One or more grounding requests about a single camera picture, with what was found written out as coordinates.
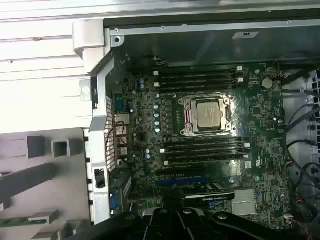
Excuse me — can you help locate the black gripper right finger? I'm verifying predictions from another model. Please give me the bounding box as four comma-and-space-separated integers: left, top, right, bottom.
177, 207, 312, 240

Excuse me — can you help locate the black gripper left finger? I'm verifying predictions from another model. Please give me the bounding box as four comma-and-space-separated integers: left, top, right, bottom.
66, 207, 180, 240

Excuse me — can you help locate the green RAM stick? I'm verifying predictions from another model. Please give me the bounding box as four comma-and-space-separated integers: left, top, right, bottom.
0, 216, 50, 229

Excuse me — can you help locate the black graphics card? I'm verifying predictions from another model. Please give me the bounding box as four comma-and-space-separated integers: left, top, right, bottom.
159, 181, 236, 209

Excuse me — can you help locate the blue expansion slot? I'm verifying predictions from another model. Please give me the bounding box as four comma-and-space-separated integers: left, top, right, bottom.
156, 177, 209, 184

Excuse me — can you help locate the silver finned heatsink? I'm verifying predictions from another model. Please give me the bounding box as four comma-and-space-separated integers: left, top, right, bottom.
231, 189, 259, 216

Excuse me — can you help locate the CPU socket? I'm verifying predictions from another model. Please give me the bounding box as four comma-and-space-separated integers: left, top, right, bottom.
177, 93, 238, 138

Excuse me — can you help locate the green motherboard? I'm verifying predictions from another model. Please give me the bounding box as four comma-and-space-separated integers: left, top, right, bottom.
111, 62, 292, 233

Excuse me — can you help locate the metal socket cover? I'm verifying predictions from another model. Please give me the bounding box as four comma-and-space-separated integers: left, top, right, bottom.
183, 97, 232, 133

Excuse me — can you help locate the silver CPU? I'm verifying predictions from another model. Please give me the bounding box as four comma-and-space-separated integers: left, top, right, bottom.
196, 101, 224, 131

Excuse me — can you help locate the grey parts rack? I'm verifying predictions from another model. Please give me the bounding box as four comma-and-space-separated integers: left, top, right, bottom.
0, 127, 91, 240

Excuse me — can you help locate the silver drive cage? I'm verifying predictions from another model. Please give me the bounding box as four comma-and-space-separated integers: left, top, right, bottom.
282, 69, 320, 176

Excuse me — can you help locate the black PC case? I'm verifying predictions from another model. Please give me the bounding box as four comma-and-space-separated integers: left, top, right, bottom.
72, 17, 320, 240

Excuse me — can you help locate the white case label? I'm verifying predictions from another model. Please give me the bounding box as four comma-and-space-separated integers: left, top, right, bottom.
231, 31, 261, 40

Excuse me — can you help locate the grey plastic case latch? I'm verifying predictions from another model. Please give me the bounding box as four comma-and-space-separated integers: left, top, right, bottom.
72, 19, 106, 76

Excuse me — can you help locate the wire locking lever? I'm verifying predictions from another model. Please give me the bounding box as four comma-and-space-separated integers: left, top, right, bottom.
184, 93, 236, 101
181, 129, 235, 137

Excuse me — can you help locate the black wire bundle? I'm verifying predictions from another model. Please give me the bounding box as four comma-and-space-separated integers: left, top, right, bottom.
273, 49, 320, 240

